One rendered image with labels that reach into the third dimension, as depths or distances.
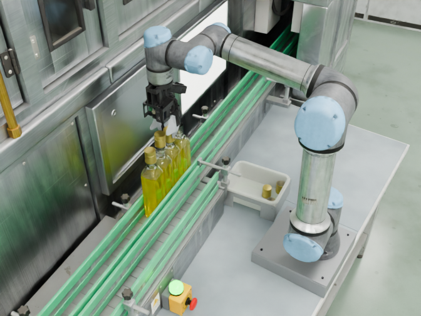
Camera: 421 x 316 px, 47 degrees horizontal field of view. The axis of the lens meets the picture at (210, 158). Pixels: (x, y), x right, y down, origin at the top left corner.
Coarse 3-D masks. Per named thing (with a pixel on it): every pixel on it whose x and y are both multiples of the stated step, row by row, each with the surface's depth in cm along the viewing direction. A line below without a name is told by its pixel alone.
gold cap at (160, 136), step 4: (156, 132) 149; (160, 132) 150; (164, 132) 150; (156, 136) 148; (160, 136) 148; (164, 136) 149; (156, 140) 149; (160, 140) 149; (164, 140) 150; (156, 144) 150; (160, 144) 150; (164, 144) 151
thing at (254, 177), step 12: (240, 168) 193; (252, 168) 191; (264, 168) 189; (240, 180) 194; (252, 180) 194; (264, 180) 191; (276, 180) 189; (288, 180) 184; (240, 192) 179; (252, 192) 189
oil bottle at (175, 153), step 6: (174, 144) 160; (168, 150) 158; (174, 150) 158; (180, 150) 162; (174, 156) 158; (180, 156) 163; (174, 162) 160; (180, 162) 164; (174, 168) 161; (180, 168) 166; (174, 174) 163; (180, 174) 167; (174, 180) 164
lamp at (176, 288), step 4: (176, 280) 148; (172, 284) 147; (176, 284) 147; (180, 284) 147; (172, 288) 146; (176, 288) 146; (180, 288) 146; (172, 292) 146; (176, 292) 146; (180, 292) 146; (176, 296) 147
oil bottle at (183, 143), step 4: (184, 136) 163; (176, 140) 162; (180, 140) 162; (184, 140) 162; (188, 140) 164; (176, 144) 162; (180, 144) 162; (184, 144) 162; (188, 144) 165; (180, 148) 162; (184, 148) 163; (188, 148) 166; (184, 152) 164; (188, 152) 167; (184, 156) 165; (188, 156) 168; (184, 160) 166; (188, 160) 169; (184, 164) 167; (188, 164) 170; (184, 168) 168; (184, 172) 169
